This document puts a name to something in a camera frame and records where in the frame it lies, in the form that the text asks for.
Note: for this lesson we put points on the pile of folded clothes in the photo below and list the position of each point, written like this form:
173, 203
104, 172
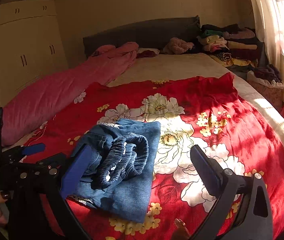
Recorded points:
233, 46

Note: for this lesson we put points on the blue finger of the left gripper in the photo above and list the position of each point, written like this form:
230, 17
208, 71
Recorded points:
33, 149

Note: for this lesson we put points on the dark grey headboard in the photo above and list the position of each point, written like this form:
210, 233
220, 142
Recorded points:
147, 34

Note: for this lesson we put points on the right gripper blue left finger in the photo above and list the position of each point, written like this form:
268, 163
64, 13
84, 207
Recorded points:
75, 170

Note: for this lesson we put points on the pink plush garment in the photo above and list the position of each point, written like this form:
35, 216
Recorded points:
177, 46

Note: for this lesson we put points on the blue denim pants lace hem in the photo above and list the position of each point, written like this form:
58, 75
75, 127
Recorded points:
119, 179

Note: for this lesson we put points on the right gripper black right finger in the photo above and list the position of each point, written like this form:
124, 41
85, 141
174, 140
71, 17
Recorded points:
208, 169

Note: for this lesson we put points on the cream wardrobe cabinets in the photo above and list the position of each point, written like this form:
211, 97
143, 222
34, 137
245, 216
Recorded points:
30, 45

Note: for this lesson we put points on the dark clothes in basket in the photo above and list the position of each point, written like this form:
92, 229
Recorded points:
267, 81

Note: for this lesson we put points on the pink rolled blanket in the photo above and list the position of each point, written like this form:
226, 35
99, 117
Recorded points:
41, 100

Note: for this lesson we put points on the red floral quilt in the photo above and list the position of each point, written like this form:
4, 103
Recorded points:
203, 111

